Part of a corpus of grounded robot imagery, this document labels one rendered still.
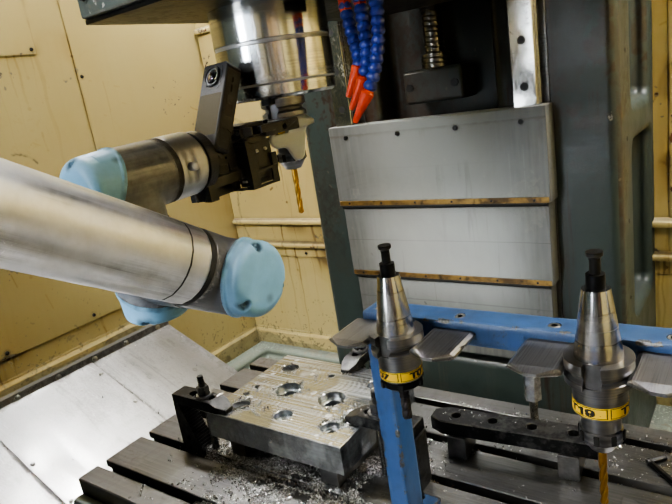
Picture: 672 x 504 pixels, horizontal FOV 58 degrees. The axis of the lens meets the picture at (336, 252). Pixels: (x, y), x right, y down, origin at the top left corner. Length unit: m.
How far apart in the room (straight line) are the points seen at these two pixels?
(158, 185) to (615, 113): 0.81
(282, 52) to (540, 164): 0.56
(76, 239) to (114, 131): 1.45
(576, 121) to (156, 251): 0.86
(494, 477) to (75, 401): 1.15
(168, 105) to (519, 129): 1.22
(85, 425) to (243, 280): 1.21
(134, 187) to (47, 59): 1.22
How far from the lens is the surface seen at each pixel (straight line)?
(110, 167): 0.65
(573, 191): 1.21
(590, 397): 0.62
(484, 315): 0.72
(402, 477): 0.87
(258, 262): 0.56
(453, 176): 1.23
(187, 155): 0.70
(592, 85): 1.18
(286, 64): 0.80
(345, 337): 0.73
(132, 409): 1.74
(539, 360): 0.64
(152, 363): 1.88
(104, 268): 0.49
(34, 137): 1.79
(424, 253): 1.31
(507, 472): 1.02
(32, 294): 1.78
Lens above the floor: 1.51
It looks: 15 degrees down
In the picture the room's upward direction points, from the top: 9 degrees counter-clockwise
